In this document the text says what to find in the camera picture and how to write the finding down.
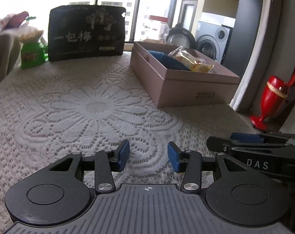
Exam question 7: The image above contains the grey sofa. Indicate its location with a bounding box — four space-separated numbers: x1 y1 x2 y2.
0 29 22 82

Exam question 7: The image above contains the large black snack bag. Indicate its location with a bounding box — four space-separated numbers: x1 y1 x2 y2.
47 5 126 62

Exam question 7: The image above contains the blue seaweed snack bag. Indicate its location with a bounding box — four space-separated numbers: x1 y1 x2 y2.
148 50 190 71

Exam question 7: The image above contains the white lace tablecloth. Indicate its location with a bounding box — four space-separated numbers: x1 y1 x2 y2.
0 52 253 233

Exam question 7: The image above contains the pink cardboard box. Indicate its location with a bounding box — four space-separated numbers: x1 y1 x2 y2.
130 42 240 107

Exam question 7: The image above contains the floral blanket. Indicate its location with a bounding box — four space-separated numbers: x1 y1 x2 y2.
0 11 29 32

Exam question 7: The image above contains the orange snack bar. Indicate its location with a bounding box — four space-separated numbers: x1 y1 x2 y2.
168 46 214 74

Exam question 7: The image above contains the grey washing machine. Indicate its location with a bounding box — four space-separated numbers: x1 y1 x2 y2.
194 21 233 63

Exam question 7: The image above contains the clear jar red lid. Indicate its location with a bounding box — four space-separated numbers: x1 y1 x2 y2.
147 15 170 43

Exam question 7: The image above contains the red vase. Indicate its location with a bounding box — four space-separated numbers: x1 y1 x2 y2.
249 72 295 131

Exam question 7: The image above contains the black round pot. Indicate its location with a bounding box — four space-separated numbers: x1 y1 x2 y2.
166 23 196 49

